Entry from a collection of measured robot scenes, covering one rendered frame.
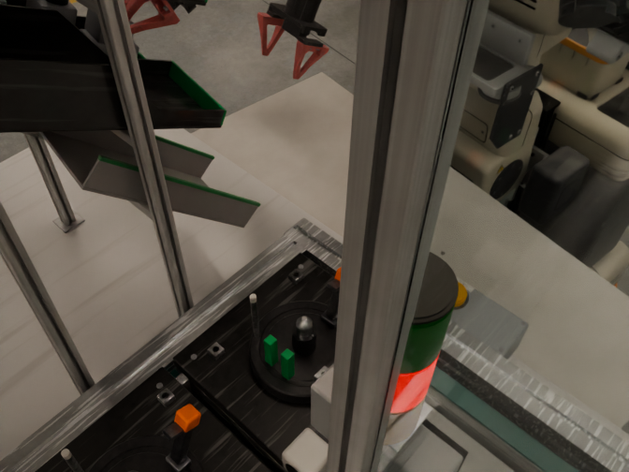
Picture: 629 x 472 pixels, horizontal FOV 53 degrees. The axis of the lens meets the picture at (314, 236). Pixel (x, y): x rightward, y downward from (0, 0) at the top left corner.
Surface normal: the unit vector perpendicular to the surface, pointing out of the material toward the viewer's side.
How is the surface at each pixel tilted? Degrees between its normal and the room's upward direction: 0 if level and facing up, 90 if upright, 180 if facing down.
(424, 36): 90
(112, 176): 90
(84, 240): 0
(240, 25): 0
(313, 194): 0
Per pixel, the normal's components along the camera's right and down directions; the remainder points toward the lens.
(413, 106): -0.67, 0.55
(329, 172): 0.01, -0.65
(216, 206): 0.61, 0.60
